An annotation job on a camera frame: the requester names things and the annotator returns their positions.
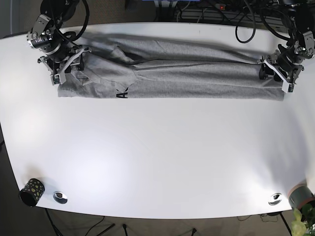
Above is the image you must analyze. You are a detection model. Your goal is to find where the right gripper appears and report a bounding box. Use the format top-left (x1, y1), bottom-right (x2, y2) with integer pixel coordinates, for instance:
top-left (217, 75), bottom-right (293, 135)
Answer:
top-left (37, 46), bottom-right (91, 85)

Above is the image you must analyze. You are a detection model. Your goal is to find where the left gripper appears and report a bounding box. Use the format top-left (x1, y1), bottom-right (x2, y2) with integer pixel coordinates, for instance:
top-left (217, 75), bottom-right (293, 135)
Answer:
top-left (259, 53), bottom-right (304, 93)

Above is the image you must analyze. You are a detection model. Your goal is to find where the light grey T-shirt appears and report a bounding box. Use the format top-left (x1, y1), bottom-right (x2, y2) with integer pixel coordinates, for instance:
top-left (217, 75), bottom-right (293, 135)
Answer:
top-left (58, 32), bottom-right (284, 101)

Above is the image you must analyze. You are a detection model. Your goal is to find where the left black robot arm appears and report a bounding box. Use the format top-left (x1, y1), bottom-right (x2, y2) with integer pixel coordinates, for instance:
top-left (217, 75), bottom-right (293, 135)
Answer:
top-left (235, 0), bottom-right (315, 93)

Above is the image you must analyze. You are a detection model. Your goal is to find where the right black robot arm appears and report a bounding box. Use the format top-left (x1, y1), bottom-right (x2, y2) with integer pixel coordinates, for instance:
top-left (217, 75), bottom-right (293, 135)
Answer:
top-left (27, 0), bottom-right (91, 85)

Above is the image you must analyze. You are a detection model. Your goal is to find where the grey plant pot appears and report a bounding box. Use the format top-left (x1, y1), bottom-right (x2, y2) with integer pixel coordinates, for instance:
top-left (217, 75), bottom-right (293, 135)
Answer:
top-left (288, 184), bottom-right (315, 210)

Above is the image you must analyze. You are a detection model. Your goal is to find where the black gold-dotted cup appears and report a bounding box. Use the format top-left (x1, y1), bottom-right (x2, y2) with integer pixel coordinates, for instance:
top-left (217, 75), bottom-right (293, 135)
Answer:
top-left (18, 178), bottom-right (45, 207)

